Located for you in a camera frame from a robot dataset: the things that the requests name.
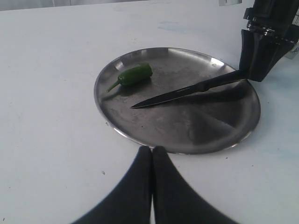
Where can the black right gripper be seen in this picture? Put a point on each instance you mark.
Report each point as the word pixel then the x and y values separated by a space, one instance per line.
pixel 271 16

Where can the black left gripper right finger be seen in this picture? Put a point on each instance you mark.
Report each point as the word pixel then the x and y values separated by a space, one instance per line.
pixel 175 201

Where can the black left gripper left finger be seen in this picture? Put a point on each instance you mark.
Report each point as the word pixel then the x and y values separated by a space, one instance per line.
pixel 130 201

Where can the black kitchen knife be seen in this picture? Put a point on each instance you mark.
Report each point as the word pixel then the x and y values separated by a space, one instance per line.
pixel 202 86

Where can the green jalapeno pepper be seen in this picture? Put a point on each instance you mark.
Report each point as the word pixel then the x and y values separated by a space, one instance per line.
pixel 133 76

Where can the round stainless steel plate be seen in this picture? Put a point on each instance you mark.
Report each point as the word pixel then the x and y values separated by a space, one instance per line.
pixel 196 124

